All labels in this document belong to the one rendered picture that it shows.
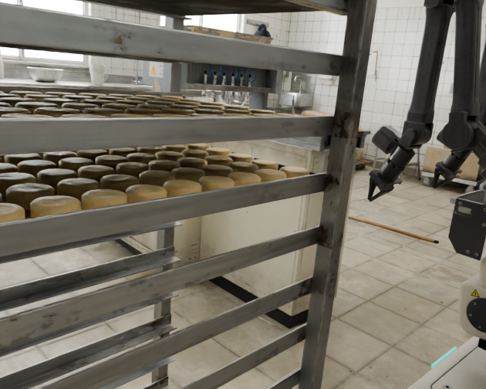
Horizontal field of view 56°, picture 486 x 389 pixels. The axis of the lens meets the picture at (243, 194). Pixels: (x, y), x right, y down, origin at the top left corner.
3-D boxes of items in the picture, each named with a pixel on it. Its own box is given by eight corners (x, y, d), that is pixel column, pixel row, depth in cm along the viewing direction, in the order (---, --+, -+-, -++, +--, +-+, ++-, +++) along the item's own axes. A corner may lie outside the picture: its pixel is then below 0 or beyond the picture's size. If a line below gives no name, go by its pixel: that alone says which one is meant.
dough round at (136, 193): (141, 197, 60) (142, 181, 60) (173, 204, 58) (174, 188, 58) (116, 205, 56) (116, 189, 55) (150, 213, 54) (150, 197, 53)
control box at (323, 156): (314, 182, 194) (318, 150, 191) (348, 177, 210) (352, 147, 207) (321, 184, 192) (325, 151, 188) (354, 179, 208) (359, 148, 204)
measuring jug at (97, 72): (105, 86, 461) (106, 65, 456) (86, 84, 462) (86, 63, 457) (110, 86, 475) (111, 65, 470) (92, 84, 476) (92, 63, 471)
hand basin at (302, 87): (329, 131, 689) (339, 55, 662) (314, 132, 663) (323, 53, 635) (279, 123, 756) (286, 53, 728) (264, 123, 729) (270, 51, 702)
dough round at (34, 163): (59, 174, 68) (59, 160, 68) (52, 181, 64) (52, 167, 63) (22, 172, 67) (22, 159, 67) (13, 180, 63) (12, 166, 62)
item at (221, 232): (196, 276, 257) (206, 115, 235) (241, 263, 280) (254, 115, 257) (289, 334, 208) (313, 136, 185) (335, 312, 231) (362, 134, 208)
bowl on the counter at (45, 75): (35, 82, 422) (35, 68, 419) (21, 79, 444) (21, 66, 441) (69, 83, 445) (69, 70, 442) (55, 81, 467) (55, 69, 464)
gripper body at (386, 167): (366, 174, 139) (380, 155, 135) (384, 172, 146) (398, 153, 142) (382, 189, 136) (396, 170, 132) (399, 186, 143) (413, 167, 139)
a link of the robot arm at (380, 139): (417, 133, 126) (432, 133, 132) (386, 109, 132) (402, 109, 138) (393, 167, 133) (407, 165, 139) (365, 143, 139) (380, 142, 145)
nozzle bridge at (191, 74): (140, 118, 246) (142, 52, 237) (241, 118, 294) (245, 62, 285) (176, 126, 223) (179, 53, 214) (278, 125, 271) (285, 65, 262)
